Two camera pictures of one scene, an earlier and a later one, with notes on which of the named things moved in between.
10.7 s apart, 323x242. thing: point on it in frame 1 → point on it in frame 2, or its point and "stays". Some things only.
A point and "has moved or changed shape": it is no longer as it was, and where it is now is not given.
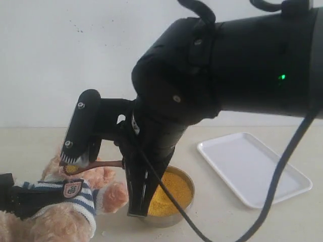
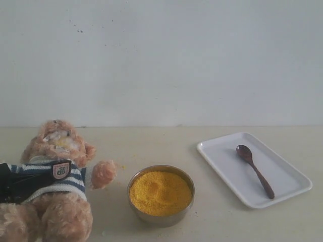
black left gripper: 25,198 → 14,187
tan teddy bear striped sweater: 91,192 has moved or changed shape
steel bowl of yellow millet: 162,211 stays
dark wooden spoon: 70,169 → 245,152
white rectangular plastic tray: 250,166 stays
